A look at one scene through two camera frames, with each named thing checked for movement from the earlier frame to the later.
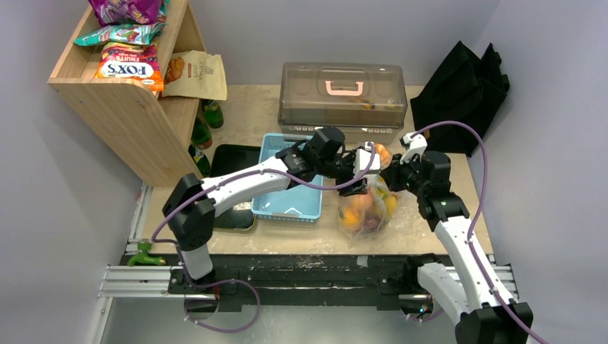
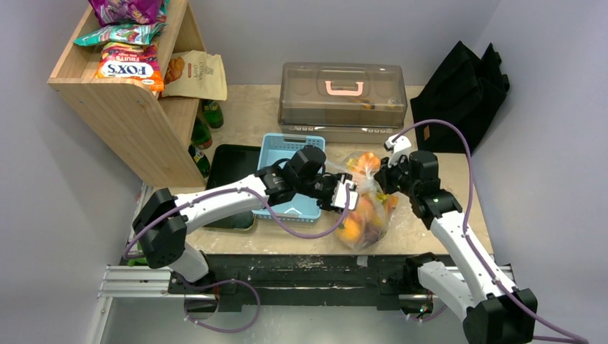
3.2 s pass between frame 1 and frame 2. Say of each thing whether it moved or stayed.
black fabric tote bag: stayed
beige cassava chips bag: stayed
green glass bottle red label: stayed
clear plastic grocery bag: moved
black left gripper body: moved
